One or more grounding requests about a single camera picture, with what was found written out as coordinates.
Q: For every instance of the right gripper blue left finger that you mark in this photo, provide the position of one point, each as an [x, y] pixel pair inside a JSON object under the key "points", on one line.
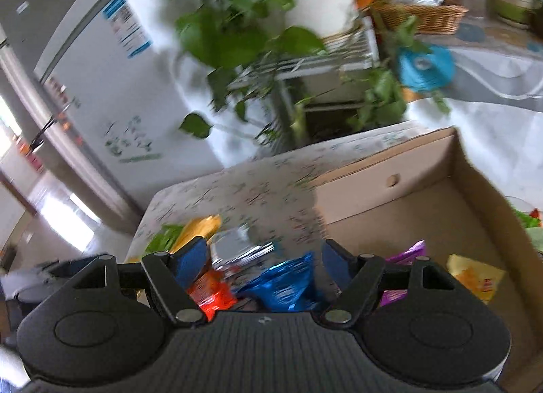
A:
{"points": [[188, 262]]}

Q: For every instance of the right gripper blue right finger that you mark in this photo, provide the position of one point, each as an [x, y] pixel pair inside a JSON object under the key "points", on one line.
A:
{"points": [[340, 265]]}

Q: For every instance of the green snack packet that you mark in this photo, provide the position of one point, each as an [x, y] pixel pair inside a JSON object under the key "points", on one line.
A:
{"points": [[165, 239]]}

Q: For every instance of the orange bread packet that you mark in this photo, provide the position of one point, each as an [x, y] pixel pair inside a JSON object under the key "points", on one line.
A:
{"points": [[198, 227]]}

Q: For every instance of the red noodle snack packet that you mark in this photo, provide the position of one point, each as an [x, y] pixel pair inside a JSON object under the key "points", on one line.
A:
{"points": [[212, 293]]}

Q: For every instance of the silver foil snack packet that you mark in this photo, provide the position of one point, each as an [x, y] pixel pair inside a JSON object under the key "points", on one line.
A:
{"points": [[232, 250]]}

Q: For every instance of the blue foil snack packet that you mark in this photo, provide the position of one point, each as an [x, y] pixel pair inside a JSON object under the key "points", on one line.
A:
{"points": [[288, 286]]}

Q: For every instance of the purple noodle snack packet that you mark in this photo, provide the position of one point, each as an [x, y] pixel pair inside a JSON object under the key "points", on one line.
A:
{"points": [[397, 283]]}

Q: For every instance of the yellow waffle snack packet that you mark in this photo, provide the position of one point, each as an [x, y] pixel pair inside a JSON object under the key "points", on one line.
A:
{"points": [[481, 279]]}

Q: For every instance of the cardboard milk box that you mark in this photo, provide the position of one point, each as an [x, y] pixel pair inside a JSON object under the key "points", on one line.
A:
{"points": [[426, 189]]}

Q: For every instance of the white metal plant rack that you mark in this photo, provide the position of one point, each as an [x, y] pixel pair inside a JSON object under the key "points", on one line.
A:
{"points": [[286, 82]]}

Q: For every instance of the green plastic bag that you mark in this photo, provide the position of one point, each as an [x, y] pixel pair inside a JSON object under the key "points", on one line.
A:
{"points": [[532, 223]]}

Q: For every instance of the white chest freezer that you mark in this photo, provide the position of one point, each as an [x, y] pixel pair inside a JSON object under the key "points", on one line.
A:
{"points": [[139, 102]]}

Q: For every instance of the silver refrigerator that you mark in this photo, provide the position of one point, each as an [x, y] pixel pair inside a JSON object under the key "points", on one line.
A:
{"points": [[57, 148]]}

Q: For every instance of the grey white patterned tablecloth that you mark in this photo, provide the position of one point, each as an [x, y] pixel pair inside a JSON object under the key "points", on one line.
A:
{"points": [[495, 101]]}

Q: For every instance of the pothos plant in white pot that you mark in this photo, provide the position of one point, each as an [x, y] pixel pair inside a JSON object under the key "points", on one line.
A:
{"points": [[229, 36]]}

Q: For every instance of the wicker basket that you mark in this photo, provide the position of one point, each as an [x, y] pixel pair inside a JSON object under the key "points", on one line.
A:
{"points": [[431, 20]]}

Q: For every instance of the green striped plant pot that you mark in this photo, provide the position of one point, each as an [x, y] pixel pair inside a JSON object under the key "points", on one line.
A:
{"points": [[514, 12]]}

